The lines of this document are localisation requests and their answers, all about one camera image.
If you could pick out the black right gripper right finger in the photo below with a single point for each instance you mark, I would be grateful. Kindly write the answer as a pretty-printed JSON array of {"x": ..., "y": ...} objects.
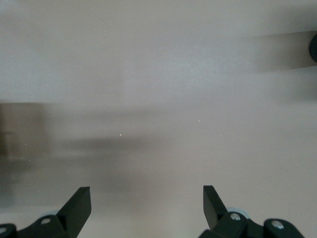
[{"x": 215, "y": 210}]

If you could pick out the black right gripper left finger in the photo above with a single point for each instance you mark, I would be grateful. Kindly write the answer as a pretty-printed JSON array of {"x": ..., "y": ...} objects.
[{"x": 64, "y": 220}]

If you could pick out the black ribbed foam cylinder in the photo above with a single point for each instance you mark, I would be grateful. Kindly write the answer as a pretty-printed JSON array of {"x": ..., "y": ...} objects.
[{"x": 314, "y": 48}]

